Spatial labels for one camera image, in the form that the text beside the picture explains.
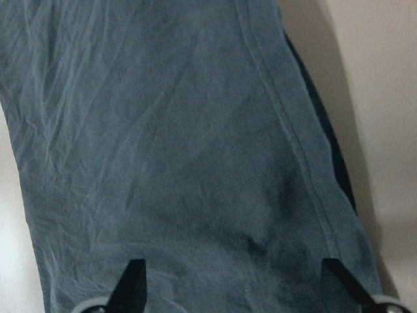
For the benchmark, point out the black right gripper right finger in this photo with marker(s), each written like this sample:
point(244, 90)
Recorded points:
point(341, 292)

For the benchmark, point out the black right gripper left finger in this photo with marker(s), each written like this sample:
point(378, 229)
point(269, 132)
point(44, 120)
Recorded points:
point(130, 293)

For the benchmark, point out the black t-shirt with logo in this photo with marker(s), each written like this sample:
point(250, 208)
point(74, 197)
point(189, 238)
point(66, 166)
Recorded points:
point(181, 133)

